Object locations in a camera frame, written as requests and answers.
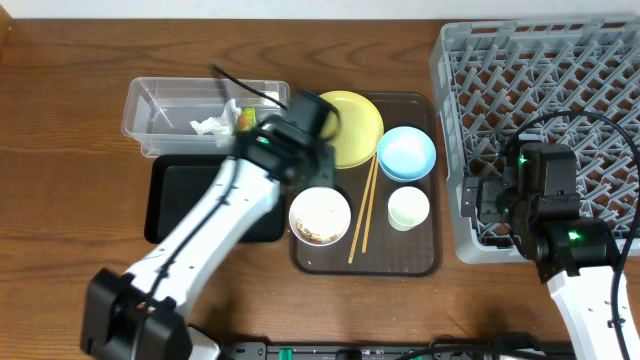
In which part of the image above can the brown serving tray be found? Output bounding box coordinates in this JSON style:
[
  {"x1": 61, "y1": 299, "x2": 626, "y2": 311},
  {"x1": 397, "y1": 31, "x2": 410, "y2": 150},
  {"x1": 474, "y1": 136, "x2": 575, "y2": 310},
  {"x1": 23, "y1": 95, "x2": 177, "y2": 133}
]
[{"x1": 289, "y1": 91, "x2": 443, "y2": 278}]

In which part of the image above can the light blue bowl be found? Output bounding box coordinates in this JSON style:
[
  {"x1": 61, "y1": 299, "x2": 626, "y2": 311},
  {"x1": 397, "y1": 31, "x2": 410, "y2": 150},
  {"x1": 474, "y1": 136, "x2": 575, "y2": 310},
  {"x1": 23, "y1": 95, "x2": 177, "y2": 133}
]
[{"x1": 377, "y1": 126, "x2": 437, "y2": 183}]

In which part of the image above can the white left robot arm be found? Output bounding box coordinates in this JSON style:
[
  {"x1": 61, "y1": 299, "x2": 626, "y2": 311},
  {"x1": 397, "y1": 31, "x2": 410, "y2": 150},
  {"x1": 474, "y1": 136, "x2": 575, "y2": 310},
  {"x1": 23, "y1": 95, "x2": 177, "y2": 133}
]
[{"x1": 80, "y1": 90, "x2": 339, "y2": 360}]

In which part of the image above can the white green cup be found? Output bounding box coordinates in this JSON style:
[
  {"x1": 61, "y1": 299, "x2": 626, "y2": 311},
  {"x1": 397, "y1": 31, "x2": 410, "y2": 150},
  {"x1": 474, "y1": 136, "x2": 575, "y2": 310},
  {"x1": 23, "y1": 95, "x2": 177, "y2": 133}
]
[{"x1": 387, "y1": 186, "x2": 431, "y2": 232}]

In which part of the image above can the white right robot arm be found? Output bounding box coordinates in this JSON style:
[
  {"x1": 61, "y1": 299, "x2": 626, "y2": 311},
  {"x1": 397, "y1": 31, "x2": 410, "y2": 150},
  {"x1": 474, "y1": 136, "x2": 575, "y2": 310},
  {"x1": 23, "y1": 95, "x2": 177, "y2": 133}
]
[{"x1": 460, "y1": 142, "x2": 639, "y2": 359}]

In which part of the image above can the grey dishwasher rack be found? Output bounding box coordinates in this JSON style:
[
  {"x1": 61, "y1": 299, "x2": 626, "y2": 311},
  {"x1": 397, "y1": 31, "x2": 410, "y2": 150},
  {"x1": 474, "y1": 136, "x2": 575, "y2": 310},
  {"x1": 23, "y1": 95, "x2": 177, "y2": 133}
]
[{"x1": 429, "y1": 17, "x2": 639, "y2": 264}]

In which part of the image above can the black waste tray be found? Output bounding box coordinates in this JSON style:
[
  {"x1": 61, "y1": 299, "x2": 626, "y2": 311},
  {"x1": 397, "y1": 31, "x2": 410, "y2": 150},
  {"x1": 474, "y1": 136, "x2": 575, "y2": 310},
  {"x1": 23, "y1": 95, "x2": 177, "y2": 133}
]
[{"x1": 144, "y1": 154, "x2": 285, "y2": 244}]

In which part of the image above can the white bowl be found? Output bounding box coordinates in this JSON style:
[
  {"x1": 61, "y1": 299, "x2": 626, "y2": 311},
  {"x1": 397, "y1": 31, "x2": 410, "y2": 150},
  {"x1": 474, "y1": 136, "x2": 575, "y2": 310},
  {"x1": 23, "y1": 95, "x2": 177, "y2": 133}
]
[{"x1": 288, "y1": 187, "x2": 351, "y2": 247}]

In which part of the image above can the clear plastic waste bin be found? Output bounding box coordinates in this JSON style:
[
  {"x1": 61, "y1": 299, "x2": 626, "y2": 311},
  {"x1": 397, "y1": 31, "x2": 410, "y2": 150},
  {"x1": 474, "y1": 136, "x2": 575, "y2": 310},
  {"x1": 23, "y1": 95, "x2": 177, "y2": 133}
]
[{"x1": 122, "y1": 77, "x2": 289, "y2": 158}]

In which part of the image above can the yellow green wrapper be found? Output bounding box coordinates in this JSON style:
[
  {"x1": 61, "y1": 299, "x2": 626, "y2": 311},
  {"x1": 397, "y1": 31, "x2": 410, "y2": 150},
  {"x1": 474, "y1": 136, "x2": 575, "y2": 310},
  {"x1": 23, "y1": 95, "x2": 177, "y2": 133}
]
[{"x1": 236, "y1": 107, "x2": 256, "y2": 132}]

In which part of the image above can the yellow plate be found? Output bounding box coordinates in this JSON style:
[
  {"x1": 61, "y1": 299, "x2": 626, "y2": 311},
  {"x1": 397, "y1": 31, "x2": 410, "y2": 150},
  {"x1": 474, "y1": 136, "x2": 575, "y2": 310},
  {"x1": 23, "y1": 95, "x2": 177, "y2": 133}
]
[{"x1": 320, "y1": 90, "x2": 384, "y2": 170}]

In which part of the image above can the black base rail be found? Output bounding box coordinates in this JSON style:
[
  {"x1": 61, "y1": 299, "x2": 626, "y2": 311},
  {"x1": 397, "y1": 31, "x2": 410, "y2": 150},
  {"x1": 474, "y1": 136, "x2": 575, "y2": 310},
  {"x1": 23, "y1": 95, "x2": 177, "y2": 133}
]
[{"x1": 218, "y1": 342, "x2": 576, "y2": 360}]

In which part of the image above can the white tissue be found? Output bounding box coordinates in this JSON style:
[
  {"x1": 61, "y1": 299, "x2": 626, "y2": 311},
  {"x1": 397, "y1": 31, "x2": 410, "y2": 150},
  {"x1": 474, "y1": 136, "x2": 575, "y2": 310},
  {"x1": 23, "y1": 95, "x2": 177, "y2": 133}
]
[{"x1": 190, "y1": 99, "x2": 242, "y2": 136}]

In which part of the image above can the left wooden chopstick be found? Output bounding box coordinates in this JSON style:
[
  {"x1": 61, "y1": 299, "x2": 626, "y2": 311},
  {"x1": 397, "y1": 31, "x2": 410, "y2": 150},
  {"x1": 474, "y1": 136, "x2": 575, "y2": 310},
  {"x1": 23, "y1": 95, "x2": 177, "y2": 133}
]
[{"x1": 348, "y1": 154, "x2": 377, "y2": 264}]

